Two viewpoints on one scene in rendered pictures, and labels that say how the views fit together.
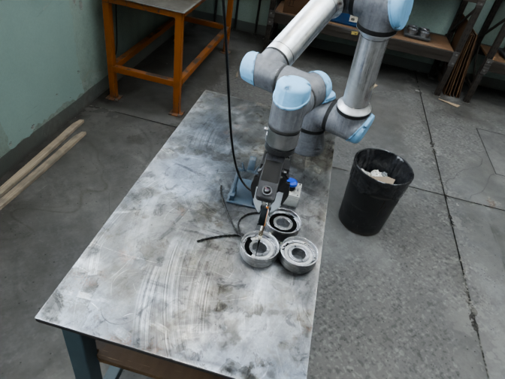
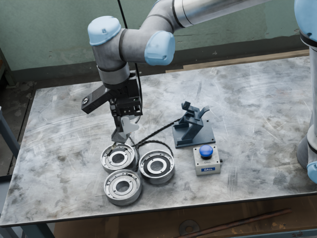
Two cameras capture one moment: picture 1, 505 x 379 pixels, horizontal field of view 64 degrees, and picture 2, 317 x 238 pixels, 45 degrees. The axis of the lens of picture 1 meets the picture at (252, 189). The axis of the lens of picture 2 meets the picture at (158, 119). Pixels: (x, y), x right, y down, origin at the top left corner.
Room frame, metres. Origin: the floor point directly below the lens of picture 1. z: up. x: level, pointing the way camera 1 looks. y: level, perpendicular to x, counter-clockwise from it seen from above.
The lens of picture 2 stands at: (0.86, -0.82, 1.72)
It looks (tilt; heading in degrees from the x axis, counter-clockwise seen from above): 44 degrees down; 88
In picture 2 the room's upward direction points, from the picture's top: 10 degrees counter-clockwise
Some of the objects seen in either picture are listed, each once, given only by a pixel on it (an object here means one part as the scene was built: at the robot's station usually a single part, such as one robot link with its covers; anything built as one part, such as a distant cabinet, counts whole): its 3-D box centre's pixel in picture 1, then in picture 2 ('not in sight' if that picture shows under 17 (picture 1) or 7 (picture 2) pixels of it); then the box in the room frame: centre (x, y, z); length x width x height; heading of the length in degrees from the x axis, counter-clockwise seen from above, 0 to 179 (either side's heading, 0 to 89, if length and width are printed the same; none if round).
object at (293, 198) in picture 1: (288, 192); (208, 159); (1.01, -0.12, 0.82); 0.08 x 0.07 x 0.05; 174
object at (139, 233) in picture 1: (236, 189); (197, 127); (1.01, 0.05, 0.79); 1.20 x 0.60 x 0.02; 174
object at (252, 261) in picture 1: (258, 249); (118, 160); (0.74, -0.05, 0.82); 0.10 x 0.10 x 0.04
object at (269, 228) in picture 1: (282, 225); (157, 167); (0.85, -0.11, 0.82); 0.10 x 0.10 x 0.04
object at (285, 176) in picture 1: (276, 162); (122, 94); (0.80, -0.04, 1.07); 0.09 x 0.08 x 0.12; 177
